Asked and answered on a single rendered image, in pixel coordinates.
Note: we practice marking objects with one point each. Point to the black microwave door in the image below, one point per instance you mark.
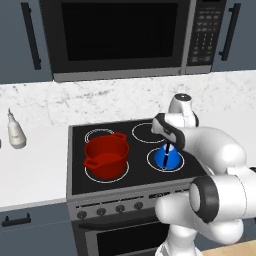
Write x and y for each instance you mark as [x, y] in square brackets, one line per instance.
[116, 33]

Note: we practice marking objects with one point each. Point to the white bottle with spout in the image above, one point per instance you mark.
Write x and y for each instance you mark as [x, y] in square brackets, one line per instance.
[16, 133]

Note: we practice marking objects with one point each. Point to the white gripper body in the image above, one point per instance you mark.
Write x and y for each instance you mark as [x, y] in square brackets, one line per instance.
[171, 125]

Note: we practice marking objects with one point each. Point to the steel stove with black hob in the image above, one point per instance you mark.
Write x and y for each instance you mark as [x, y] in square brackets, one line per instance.
[140, 180]

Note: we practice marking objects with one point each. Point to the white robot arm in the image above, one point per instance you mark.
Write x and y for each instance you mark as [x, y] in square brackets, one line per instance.
[216, 150]

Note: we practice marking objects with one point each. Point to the grey-blue cupboard door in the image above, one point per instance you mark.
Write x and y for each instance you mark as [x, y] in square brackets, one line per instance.
[248, 33]
[11, 40]

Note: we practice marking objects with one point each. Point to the black oven door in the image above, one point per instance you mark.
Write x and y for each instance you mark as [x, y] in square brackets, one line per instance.
[126, 241]

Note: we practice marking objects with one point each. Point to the steel and black microwave oven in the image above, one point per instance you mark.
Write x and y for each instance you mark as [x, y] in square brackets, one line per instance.
[203, 33]

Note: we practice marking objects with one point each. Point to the dark stove knob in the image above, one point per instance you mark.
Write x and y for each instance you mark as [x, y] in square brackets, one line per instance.
[120, 209]
[138, 205]
[82, 215]
[101, 211]

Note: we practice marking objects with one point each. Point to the grey-blue drawer front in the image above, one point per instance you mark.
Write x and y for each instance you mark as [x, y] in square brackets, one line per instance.
[43, 233]

